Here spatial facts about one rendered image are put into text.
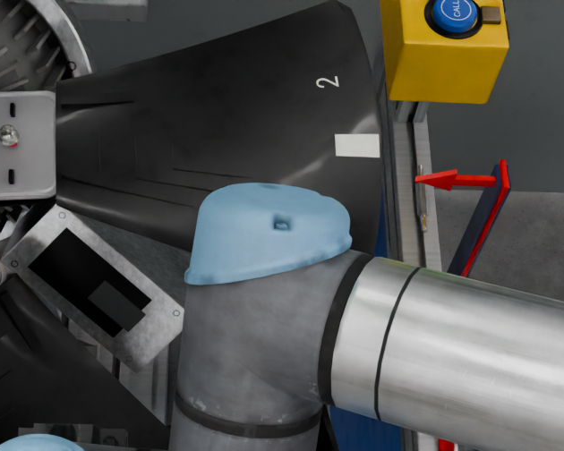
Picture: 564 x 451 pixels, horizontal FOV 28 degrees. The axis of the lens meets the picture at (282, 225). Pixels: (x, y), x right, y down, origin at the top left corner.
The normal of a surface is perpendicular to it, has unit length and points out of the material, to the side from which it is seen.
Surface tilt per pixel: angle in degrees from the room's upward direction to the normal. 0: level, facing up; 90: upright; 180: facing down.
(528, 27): 90
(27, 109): 1
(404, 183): 0
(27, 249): 50
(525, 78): 90
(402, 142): 0
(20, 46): 59
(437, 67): 90
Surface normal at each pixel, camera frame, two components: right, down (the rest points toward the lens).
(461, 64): 0.01, 0.87
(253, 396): 0.04, 0.29
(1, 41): 0.74, -0.46
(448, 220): 0.08, -0.50
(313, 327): -0.34, -0.09
